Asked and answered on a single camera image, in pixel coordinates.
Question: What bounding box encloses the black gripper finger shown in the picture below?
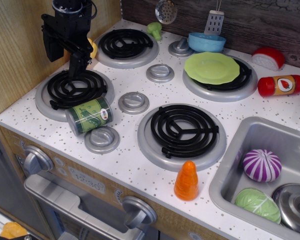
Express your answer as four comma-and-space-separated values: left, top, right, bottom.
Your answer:
60, 37, 93, 59
68, 51, 88, 79

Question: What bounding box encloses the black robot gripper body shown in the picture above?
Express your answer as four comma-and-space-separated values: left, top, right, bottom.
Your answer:
41, 11, 91, 62

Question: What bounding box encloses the orange toy carrot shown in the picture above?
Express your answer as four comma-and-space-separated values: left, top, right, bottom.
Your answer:
174, 160, 199, 201

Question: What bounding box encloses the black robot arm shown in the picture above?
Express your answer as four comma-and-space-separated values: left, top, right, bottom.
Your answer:
41, 0, 97, 79

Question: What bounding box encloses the green toy plate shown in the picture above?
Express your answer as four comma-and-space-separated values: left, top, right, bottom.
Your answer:
184, 52, 240, 85

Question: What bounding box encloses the yellow toy squash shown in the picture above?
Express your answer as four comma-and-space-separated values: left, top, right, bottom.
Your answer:
87, 38, 98, 59

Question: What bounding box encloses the front left black burner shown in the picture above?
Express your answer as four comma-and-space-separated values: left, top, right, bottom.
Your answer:
35, 70, 115, 122

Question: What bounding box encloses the black burner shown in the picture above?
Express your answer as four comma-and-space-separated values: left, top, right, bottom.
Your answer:
95, 29, 159, 69
182, 56, 258, 103
137, 103, 227, 172
35, 70, 115, 122

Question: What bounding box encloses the back left black burner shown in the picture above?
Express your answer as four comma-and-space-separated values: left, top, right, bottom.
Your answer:
95, 29, 159, 69

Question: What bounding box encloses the green pickle can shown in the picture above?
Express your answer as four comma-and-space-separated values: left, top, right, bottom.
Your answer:
65, 97, 114, 136

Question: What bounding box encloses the silver stove knob lower middle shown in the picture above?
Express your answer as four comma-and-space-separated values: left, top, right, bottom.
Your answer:
118, 92, 150, 115

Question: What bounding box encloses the silver stove knob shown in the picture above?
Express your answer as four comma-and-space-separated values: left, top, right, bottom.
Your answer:
168, 37, 195, 57
146, 64, 175, 84
84, 126, 120, 155
118, 92, 150, 115

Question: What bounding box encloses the green toy broccoli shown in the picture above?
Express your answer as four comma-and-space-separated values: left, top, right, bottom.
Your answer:
146, 22, 162, 41

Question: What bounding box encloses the silver stove knob upper middle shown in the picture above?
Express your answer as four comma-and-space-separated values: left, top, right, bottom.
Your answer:
146, 64, 175, 84

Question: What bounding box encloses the silver stove knob front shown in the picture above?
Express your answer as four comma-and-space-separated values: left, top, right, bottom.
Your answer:
84, 126, 120, 155

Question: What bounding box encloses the silver slotted spoon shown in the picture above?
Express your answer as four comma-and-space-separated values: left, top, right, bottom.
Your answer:
155, 0, 178, 25

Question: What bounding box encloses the silver stove knob back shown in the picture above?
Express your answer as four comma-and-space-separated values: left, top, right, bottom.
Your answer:
168, 37, 195, 57

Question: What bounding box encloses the left oven dial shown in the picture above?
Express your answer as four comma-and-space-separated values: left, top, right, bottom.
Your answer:
23, 145, 54, 175

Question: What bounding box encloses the oven dial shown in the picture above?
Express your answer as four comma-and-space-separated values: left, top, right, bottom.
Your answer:
122, 196, 157, 229
23, 145, 54, 175

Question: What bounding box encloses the blue toy bowl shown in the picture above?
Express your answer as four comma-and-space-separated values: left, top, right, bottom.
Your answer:
188, 32, 227, 53

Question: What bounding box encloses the front right black burner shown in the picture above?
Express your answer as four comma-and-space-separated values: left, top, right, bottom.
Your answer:
137, 103, 227, 172

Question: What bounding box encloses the silver toy spatula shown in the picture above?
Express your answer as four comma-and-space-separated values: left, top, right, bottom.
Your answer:
204, 0, 225, 36

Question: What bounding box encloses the right oven dial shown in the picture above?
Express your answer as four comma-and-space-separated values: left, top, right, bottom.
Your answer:
122, 196, 157, 229

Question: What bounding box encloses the back right black burner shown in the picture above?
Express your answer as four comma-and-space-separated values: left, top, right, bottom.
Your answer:
182, 56, 258, 103

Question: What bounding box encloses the silver sink basin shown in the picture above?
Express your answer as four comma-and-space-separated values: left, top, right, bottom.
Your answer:
209, 117, 300, 240

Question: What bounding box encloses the yellow object bottom left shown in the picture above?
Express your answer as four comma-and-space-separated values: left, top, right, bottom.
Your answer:
0, 222, 28, 240

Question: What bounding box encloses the red ketchup bottle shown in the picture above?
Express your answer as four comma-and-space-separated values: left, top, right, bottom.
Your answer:
257, 75, 300, 97

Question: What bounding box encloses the purple toy onion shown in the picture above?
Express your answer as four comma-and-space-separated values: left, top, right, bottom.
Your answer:
242, 149, 282, 183

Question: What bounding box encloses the green toy cabbage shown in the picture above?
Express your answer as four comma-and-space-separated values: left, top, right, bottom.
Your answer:
234, 187, 282, 224

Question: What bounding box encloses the silver pot lid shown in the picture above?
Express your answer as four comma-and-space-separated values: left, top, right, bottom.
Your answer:
272, 183, 300, 234

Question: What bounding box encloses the silver oven door handle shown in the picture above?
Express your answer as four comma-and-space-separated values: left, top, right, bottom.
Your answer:
24, 174, 145, 240

